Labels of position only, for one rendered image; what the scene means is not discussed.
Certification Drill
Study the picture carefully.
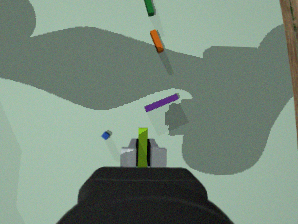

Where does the dark green rod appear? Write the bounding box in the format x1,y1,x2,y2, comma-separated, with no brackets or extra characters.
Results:
144,0,154,16

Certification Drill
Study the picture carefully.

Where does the purple rod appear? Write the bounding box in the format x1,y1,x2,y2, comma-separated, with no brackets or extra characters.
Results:
145,94,179,112

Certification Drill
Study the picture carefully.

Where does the small blue block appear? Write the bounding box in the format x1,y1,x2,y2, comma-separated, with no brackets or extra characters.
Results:
101,131,110,140

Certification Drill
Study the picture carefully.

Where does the orange rod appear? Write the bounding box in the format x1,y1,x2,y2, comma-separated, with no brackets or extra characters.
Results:
150,29,164,53

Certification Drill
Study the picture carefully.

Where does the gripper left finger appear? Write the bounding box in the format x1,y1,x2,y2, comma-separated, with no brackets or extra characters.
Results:
120,138,139,167

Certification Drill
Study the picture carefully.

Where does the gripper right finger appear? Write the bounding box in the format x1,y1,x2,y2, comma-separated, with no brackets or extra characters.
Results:
147,139,167,167

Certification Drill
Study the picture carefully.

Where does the lime green rod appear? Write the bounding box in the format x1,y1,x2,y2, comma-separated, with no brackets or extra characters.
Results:
138,128,148,167

